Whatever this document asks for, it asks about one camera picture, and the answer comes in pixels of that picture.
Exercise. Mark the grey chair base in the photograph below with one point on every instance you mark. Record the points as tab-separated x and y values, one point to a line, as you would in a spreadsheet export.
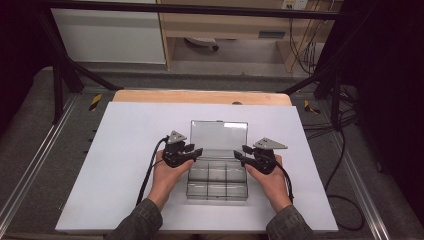
203	41

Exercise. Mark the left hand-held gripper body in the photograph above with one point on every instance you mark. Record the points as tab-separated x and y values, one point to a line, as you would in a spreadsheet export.
175	155

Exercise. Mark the yellow black floor tape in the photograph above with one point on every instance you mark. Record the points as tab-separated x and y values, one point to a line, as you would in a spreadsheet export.
311	107
95	102

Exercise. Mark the person's left hand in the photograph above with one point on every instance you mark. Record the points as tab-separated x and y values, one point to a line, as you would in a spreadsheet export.
165	183

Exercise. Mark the dark curtain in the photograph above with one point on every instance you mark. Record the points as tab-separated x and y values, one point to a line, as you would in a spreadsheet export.
393	83
20	50

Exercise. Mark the wooden table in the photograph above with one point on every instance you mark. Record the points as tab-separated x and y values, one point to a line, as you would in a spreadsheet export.
200	97

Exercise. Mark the person's right hand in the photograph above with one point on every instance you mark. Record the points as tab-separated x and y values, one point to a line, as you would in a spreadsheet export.
273	188

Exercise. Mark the aluminium floor rail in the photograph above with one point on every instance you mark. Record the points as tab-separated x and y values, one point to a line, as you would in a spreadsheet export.
33	160
363	186

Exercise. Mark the black metal stand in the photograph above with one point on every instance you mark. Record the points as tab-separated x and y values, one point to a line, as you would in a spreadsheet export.
335	96
63	73

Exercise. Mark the clear grey compartment box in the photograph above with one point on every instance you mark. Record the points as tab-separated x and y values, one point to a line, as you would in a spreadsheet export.
216	190

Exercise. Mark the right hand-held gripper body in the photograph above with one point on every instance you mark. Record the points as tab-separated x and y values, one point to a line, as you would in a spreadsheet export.
265	160

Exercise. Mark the white cabinet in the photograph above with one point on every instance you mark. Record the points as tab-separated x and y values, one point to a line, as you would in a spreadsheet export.
106	36

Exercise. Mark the light wooden desk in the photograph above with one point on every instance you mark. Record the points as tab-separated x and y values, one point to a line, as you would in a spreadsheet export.
226	25

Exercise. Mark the white wall socket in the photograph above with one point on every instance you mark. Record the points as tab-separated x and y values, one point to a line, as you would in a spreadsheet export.
295	4

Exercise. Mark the black metal crossbar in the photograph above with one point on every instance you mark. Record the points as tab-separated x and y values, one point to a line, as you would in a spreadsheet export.
200	11

